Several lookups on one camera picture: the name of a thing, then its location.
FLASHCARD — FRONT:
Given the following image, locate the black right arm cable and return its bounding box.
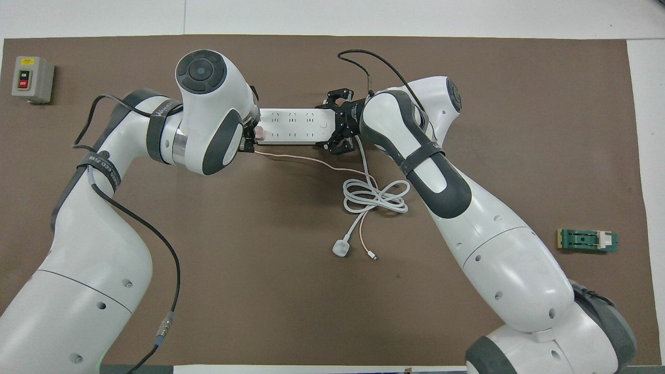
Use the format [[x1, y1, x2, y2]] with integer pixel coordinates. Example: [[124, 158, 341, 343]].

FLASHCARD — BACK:
[[338, 49, 432, 130]]

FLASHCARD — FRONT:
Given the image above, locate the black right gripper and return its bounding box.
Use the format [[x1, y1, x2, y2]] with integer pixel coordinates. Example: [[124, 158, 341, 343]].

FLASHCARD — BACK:
[[316, 88, 364, 155]]

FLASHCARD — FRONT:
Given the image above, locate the white power strip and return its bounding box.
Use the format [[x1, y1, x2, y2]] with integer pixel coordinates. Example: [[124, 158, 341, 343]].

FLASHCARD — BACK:
[[257, 108, 337, 145]]

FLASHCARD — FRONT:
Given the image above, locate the pink charging cable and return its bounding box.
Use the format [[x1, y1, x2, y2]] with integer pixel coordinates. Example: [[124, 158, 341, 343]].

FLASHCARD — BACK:
[[256, 151, 378, 259]]

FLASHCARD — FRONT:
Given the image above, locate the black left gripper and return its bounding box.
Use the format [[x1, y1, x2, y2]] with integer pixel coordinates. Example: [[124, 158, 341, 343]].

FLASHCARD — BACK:
[[239, 85, 260, 154]]

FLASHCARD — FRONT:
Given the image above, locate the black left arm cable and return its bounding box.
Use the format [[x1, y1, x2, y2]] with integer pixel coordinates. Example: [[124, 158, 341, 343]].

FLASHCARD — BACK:
[[73, 95, 181, 374]]

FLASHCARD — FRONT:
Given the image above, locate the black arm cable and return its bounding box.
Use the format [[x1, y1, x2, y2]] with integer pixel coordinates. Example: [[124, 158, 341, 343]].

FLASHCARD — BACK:
[[73, 95, 181, 374], [338, 49, 432, 130]]

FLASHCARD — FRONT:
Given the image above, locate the grey on off switch box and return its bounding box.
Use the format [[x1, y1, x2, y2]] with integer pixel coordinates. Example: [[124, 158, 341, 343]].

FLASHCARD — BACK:
[[11, 56, 55, 104]]

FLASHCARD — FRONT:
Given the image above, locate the white power strip cord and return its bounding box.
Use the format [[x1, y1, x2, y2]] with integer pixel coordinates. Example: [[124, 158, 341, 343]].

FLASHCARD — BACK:
[[332, 134, 410, 258]]

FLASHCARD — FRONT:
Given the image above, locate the green knife switch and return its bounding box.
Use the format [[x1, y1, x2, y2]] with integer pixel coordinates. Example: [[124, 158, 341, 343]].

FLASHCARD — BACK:
[[557, 229, 619, 255]]

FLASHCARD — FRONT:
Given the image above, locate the brown table mat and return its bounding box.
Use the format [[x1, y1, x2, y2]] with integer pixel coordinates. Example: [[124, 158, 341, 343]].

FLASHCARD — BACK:
[[0, 34, 661, 367]]

